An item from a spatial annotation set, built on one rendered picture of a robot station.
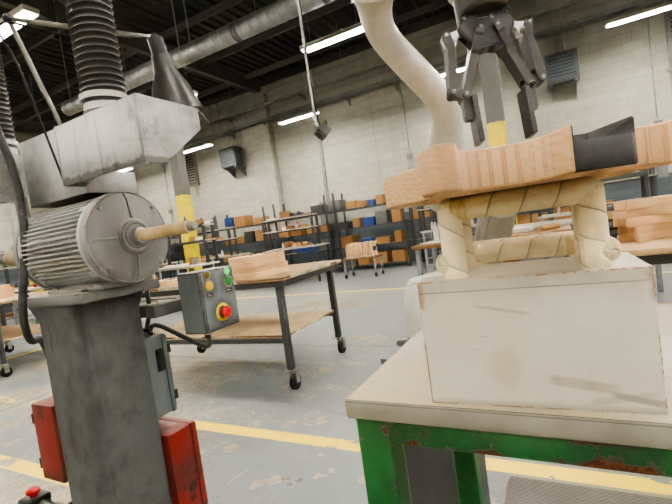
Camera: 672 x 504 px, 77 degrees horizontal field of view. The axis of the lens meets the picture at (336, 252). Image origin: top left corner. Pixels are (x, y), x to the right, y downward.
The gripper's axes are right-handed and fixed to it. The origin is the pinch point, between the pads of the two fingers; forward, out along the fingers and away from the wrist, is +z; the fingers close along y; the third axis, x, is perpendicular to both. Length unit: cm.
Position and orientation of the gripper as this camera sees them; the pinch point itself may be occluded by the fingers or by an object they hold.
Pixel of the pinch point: (502, 120)
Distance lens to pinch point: 70.2
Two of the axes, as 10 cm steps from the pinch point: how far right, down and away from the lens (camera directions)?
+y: -9.9, 1.5, 0.3
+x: -0.4, -0.8, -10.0
